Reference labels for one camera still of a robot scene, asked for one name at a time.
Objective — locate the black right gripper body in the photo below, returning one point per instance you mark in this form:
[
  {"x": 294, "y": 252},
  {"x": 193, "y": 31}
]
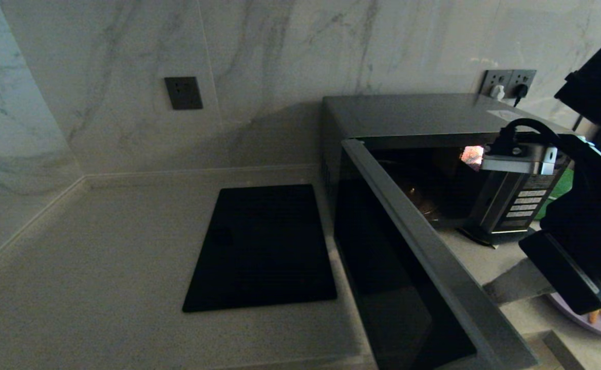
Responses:
[{"x": 588, "y": 246}]

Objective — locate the right gripper finger wrapped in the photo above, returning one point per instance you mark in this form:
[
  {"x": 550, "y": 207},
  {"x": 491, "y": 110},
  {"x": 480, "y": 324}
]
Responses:
[
  {"x": 521, "y": 292},
  {"x": 511, "y": 280}
]

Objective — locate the green cutting board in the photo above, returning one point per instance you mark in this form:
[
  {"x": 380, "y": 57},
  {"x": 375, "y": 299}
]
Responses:
[{"x": 557, "y": 192}]

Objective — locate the french fry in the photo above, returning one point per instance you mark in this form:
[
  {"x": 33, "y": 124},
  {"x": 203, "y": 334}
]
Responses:
[{"x": 593, "y": 317}]

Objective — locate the black power plug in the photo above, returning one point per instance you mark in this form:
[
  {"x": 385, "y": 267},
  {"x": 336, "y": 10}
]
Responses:
[{"x": 520, "y": 91}]

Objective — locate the white power plug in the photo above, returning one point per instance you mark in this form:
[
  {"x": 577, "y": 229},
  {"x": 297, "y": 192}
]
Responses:
[{"x": 498, "y": 92}]

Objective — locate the black glass induction cooktop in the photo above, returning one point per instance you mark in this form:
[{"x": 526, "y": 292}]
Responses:
[{"x": 262, "y": 249}]

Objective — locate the dark single wall socket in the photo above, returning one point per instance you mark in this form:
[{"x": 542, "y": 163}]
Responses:
[{"x": 184, "y": 93}]

